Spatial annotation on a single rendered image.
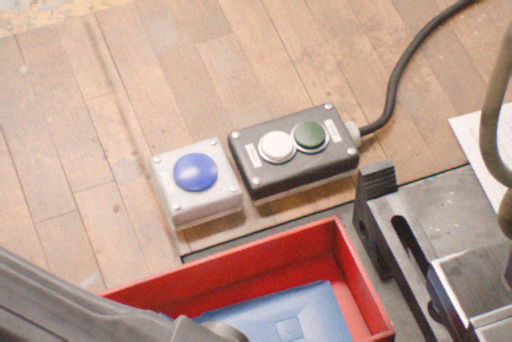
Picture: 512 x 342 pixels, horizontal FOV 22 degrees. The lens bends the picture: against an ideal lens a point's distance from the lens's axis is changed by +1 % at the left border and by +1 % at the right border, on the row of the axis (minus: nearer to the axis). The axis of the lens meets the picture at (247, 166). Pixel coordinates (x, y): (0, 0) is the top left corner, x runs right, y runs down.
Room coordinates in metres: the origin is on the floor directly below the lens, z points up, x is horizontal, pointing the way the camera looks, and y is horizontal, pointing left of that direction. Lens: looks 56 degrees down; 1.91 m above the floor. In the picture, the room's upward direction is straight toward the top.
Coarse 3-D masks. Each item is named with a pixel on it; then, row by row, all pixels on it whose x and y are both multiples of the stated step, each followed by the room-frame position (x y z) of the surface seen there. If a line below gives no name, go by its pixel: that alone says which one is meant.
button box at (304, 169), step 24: (432, 24) 0.84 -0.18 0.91; (408, 48) 0.81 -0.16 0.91; (288, 120) 0.71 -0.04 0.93; (312, 120) 0.71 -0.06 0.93; (336, 120) 0.70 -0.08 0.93; (384, 120) 0.72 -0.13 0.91; (240, 144) 0.68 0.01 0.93; (336, 144) 0.68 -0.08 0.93; (360, 144) 0.69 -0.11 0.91; (240, 168) 0.66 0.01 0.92; (264, 168) 0.65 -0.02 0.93; (288, 168) 0.65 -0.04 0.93; (312, 168) 0.65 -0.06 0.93; (336, 168) 0.66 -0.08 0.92; (264, 192) 0.63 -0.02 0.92; (288, 192) 0.64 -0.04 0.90
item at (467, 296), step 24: (504, 240) 0.45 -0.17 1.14; (432, 264) 0.43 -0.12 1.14; (456, 264) 0.43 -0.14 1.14; (480, 264) 0.43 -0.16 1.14; (504, 264) 0.43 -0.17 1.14; (432, 288) 0.43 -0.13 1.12; (456, 288) 0.42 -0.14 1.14; (480, 288) 0.42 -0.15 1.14; (504, 288) 0.42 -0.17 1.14; (456, 312) 0.40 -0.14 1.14; (480, 312) 0.40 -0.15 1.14; (504, 312) 0.38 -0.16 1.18; (456, 336) 0.39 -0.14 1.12; (480, 336) 0.36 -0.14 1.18; (504, 336) 0.36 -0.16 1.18
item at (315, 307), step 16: (304, 288) 0.54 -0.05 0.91; (320, 288) 0.54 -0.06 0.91; (256, 304) 0.53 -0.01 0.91; (272, 304) 0.53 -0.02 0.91; (288, 304) 0.53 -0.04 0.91; (304, 304) 0.53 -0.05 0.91; (320, 304) 0.53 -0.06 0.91; (336, 304) 0.53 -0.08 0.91; (208, 320) 0.51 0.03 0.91; (224, 320) 0.51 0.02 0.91; (240, 320) 0.51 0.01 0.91; (256, 320) 0.51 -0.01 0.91; (272, 320) 0.51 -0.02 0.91; (304, 320) 0.51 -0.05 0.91; (320, 320) 0.51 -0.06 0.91; (336, 320) 0.51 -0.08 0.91; (256, 336) 0.49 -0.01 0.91; (272, 336) 0.49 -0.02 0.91; (304, 336) 0.50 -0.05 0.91; (320, 336) 0.49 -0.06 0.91; (336, 336) 0.50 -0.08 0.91
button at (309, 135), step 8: (296, 128) 0.69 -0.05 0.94; (304, 128) 0.69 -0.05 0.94; (312, 128) 0.69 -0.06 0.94; (320, 128) 0.69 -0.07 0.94; (296, 136) 0.68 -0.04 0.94; (304, 136) 0.68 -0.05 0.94; (312, 136) 0.68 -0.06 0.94; (320, 136) 0.68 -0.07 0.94; (304, 144) 0.67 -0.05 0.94; (312, 144) 0.67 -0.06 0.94; (320, 144) 0.67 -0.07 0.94
